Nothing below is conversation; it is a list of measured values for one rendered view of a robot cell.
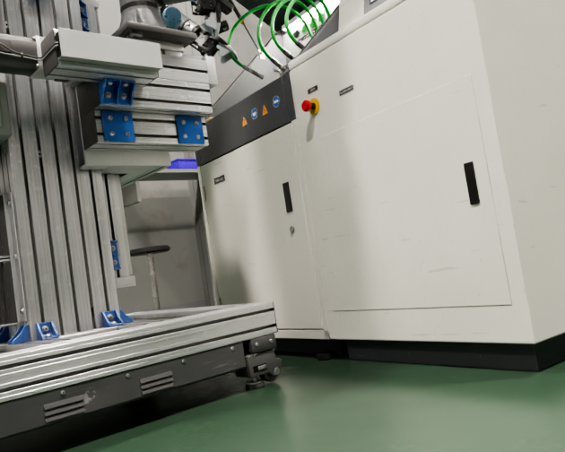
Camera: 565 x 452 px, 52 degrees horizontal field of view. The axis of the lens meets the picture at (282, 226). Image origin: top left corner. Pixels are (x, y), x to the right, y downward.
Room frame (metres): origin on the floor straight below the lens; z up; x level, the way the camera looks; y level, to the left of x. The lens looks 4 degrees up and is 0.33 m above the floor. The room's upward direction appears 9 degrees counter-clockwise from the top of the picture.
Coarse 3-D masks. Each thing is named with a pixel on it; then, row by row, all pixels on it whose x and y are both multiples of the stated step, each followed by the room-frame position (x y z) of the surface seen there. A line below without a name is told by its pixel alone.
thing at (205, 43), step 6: (192, 30) 2.30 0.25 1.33; (198, 30) 2.31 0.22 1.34; (198, 36) 2.33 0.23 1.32; (204, 36) 2.31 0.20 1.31; (210, 36) 2.29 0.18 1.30; (192, 42) 2.32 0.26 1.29; (198, 42) 2.30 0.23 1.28; (204, 42) 2.28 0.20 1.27; (210, 42) 2.29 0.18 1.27; (216, 42) 2.29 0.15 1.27; (198, 48) 2.31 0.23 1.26; (204, 48) 2.28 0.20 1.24; (210, 48) 2.28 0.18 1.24; (216, 48) 2.33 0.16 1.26; (204, 54) 2.35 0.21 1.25; (210, 54) 2.31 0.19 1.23
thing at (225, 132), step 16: (256, 96) 2.00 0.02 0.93; (272, 96) 1.93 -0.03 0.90; (224, 112) 2.18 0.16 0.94; (240, 112) 2.09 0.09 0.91; (272, 112) 1.94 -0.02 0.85; (208, 128) 2.29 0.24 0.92; (224, 128) 2.19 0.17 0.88; (240, 128) 2.10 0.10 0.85; (256, 128) 2.02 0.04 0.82; (272, 128) 1.95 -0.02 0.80; (224, 144) 2.21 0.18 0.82; (240, 144) 2.12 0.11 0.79; (208, 160) 2.32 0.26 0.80
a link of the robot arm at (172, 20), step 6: (162, 6) 2.15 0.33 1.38; (168, 6) 2.17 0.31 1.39; (162, 12) 2.15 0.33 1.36; (168, 12) 2.14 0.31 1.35; (174, 12) 2.15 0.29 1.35; (162, 18) 2.15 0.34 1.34; (168, 18) 2.14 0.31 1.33; (174, 18) 2.15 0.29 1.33; (180, 18) 2.16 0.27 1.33; (168, 24) 2.16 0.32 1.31; (174, 24) 2.16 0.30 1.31
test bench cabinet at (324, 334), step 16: (304, 176) 1.84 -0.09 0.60; (304, 192) 1.85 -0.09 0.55; (208, 224) 2.39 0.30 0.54; (208, 240) 2.40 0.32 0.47; (320, 288) 1.85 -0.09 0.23; (320, 304) 1.86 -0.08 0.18; (288, 336) 2.02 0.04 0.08; (304, 336) 1.95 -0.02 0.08; (320, 336) 1.88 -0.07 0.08; (304, 352) 2.08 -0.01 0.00; (320, 352) 1.93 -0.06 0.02; (336, 352) 1.93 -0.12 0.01
